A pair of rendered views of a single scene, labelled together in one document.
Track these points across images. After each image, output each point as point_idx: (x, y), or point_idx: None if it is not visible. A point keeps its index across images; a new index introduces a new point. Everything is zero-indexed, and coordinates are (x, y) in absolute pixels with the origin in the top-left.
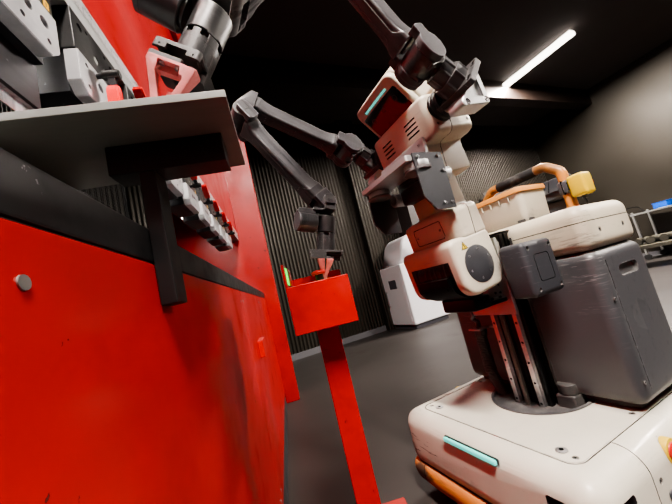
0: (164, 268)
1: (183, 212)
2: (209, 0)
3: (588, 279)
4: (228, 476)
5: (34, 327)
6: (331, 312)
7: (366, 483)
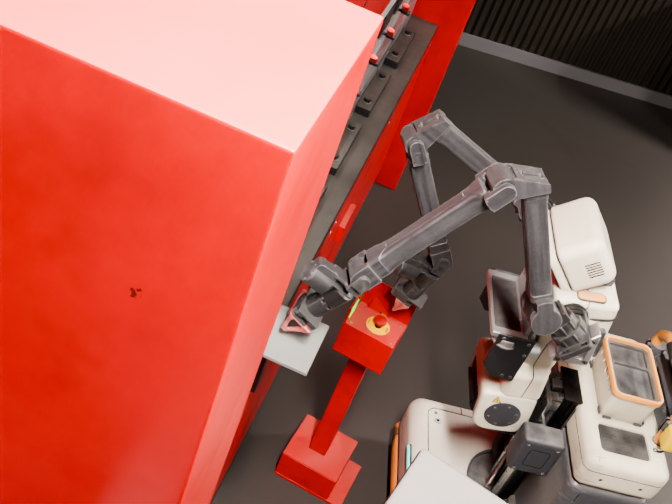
0: (254, 381)
1: None
2: (341, 296)
3: (559, 489)
4: (245, 412)
5: None
6: (364, 357)
7: (329, 428)
